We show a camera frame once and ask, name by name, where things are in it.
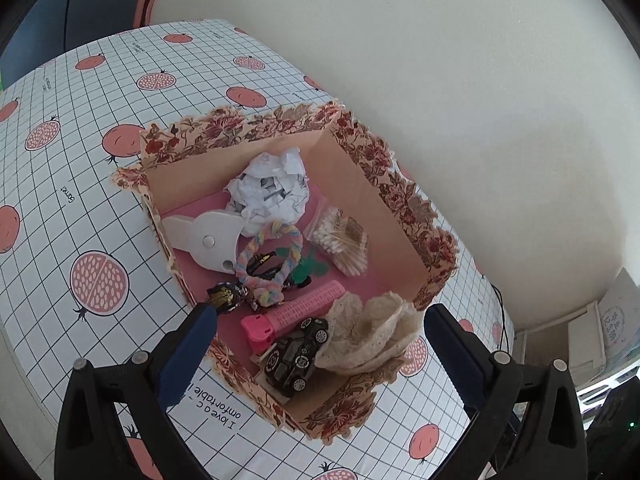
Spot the pink hair roller clip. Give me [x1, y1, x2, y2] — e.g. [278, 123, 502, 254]
[241, 281, 346, 354]

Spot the cream lace scrunchie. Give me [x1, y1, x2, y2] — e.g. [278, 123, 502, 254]
[314, 292, 423, 376]

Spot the pastel rainbow twisted rope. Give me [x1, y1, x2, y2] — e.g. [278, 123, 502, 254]
[234, 220, 305, 307]

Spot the green plastic hair clip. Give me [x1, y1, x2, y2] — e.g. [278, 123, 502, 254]
[284, 245, 329, 289]

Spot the bag of cotton swabs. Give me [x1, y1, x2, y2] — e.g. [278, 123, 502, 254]
[303, 197, 369, 278]

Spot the black gold candy wrapper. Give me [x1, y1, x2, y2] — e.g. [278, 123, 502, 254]
[206, 282, 258, 314]

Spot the black toy car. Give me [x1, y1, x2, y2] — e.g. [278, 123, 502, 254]
[264, 318, 329, 398]

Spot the white rabbit shaped pad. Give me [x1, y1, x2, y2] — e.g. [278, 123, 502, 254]
[162, 210, 246, 274]

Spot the cream drawer shelf unit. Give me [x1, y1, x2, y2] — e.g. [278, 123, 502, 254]
[568, 268, 639, 389]

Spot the crumpled white paper ball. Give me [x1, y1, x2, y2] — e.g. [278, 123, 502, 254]
[224, 146, 310, 237]

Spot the black cable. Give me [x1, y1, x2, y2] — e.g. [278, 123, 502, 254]
[489, 282, 516, 361]

